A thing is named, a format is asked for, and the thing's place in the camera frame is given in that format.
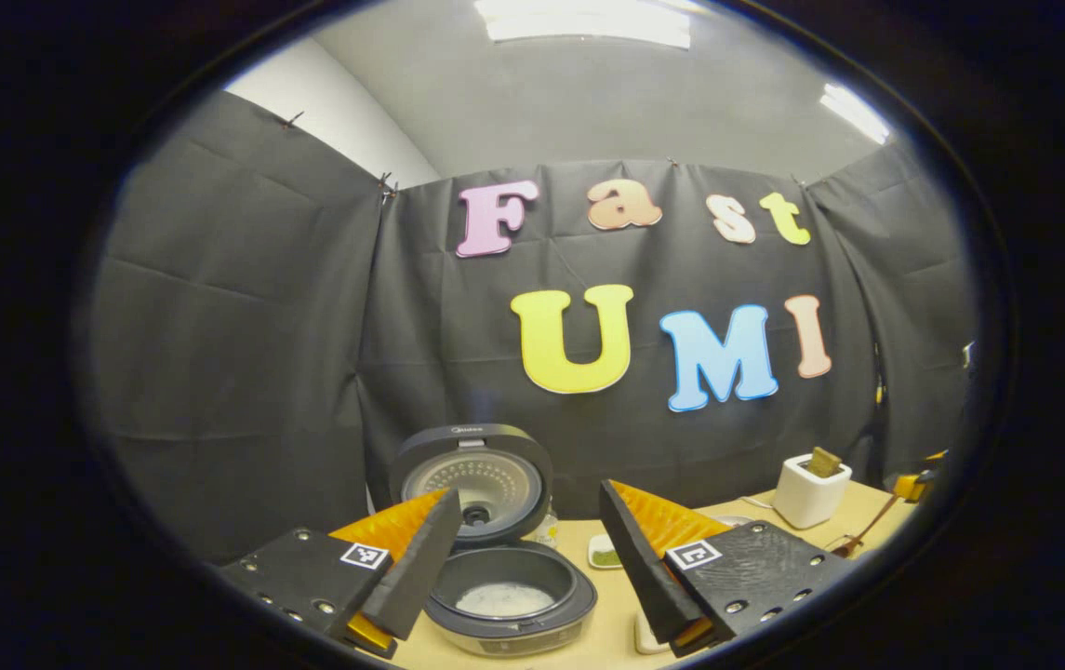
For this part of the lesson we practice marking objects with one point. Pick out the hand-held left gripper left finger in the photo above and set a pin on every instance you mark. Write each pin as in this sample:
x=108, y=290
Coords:
x=420, y=568

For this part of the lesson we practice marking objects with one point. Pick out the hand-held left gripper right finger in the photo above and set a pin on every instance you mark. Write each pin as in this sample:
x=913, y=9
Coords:
x=644, y=577

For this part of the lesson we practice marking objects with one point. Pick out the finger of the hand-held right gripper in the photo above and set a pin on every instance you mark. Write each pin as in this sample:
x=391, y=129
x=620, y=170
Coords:
x=909, y=486

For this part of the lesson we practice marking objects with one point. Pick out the brown wooden spoon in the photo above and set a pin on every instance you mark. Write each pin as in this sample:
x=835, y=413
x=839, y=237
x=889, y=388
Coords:
x=876, y=521

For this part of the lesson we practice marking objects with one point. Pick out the white rice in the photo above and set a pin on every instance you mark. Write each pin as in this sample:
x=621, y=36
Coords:
x=504, y=600

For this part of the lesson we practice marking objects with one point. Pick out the black silver rice cooker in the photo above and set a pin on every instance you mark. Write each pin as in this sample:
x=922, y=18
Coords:
x=485, y=442

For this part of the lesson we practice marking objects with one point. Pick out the white divided bean dish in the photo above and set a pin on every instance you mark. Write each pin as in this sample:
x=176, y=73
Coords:
x=605, y=556

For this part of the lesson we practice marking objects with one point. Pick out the brown toast slice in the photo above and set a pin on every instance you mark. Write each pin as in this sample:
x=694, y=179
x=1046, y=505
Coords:
x=825, y=462

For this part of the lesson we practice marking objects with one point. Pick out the white toaster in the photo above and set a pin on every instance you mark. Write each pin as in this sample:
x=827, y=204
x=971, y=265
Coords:
x=806, y=498

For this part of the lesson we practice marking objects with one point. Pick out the small glass bottle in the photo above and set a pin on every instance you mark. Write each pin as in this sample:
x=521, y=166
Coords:
x=548, y=532

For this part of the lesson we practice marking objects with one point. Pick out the small ceiling light panel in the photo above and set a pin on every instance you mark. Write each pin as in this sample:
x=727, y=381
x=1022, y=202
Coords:
x=853, y=112

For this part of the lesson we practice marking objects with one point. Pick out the large ceiling light panel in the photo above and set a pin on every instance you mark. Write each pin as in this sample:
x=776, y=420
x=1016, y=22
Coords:
x=588, y=23

